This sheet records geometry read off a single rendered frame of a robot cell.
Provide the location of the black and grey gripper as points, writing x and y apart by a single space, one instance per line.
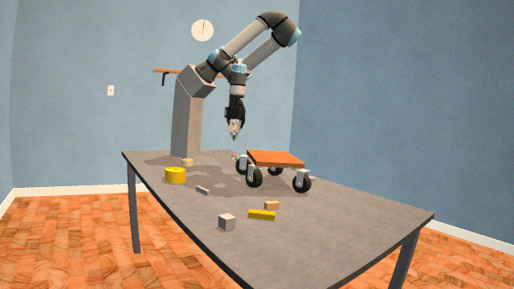
233 113

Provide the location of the tan roll of masking tape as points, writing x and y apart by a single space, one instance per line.
187 162

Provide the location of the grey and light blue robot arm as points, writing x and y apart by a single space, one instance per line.
285 33

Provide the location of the yellow short cylinder with center hole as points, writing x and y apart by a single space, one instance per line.
175 175

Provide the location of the yellow rectangular block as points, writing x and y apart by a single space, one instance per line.
261 214

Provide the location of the small orange block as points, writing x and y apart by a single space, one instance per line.
271 205

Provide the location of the orange wooden dolly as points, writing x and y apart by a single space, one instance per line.
301 182

